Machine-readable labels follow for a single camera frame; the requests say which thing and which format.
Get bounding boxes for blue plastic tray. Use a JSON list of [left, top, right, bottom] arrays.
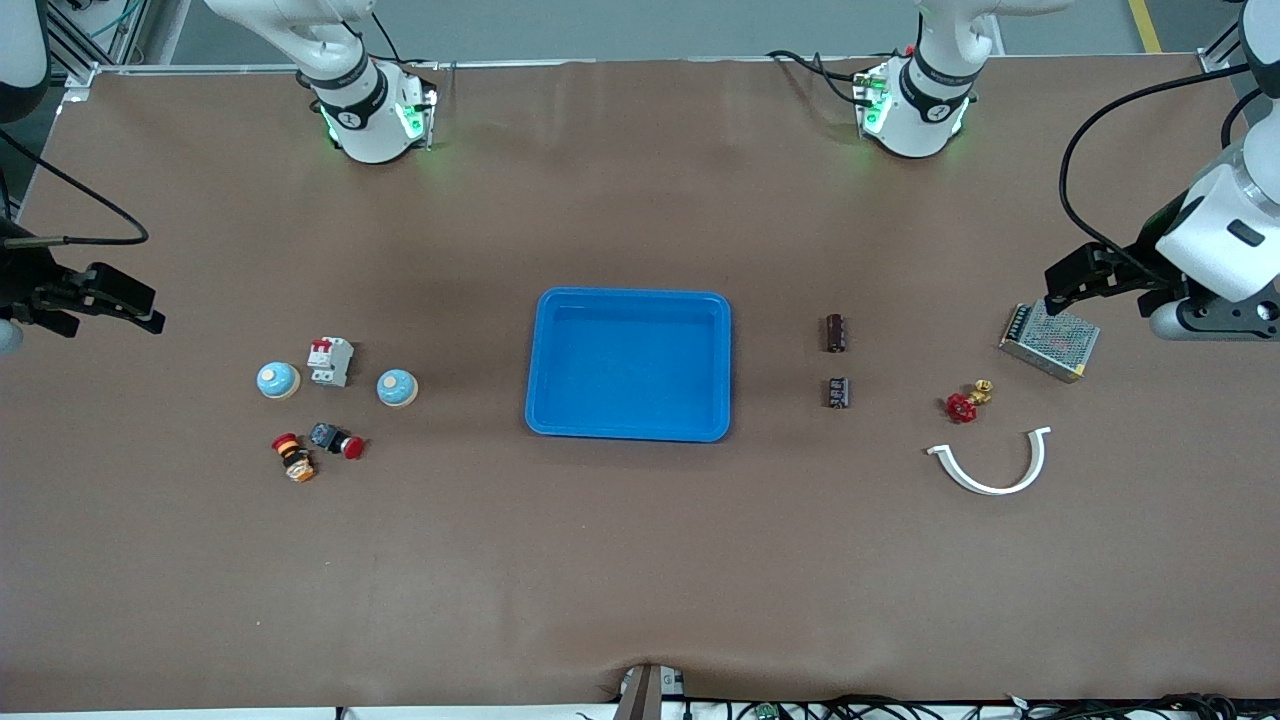
[[524, 287, 733, 444]]

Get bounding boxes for metal mesh power supply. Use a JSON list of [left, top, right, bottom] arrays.
[[998, 299, 1102, 384]]

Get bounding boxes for white curved plastic clamp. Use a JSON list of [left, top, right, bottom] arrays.
[[925, 426, 1054, 497]]

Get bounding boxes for red emergency button yellow collar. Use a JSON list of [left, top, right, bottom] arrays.
[[271, 432, 318, 484]]

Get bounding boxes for red push button black block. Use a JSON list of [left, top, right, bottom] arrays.
[[309, 422, 367, 461]]

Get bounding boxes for brown table mat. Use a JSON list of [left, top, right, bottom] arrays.
[[0, 55, 1280, 713]]

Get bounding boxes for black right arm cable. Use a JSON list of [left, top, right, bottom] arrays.
[[0, 128, 151, 248]]

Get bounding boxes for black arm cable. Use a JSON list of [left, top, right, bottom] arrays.
[[0, 128, 151, 248], [1058, 62, 1263, 286]]

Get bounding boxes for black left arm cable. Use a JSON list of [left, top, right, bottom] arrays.
[[1058, 62, 1263, 286]]

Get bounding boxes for red handle brass valve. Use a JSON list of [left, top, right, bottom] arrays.
[[946, 379, 995, 424]]

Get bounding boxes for white circuit breaker red switch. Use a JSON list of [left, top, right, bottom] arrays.
[[306, 336, 355, 388]]

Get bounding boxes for aluminium frame profile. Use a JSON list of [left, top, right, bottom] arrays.
[[1198, 18, 1253, 77], [40, 0, 151, 101]]

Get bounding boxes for black left base cable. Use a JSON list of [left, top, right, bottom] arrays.
[[765, 48, 871, 109]]

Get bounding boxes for black base cable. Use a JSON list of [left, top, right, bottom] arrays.
[[368, 8, 446, 71], [765, 48, 871, 109]]

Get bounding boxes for black right base cable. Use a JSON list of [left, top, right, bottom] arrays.
[[368, 8, 446, 71]]

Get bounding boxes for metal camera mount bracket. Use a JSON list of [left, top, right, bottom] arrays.
[[615, 663, 686, 720]]

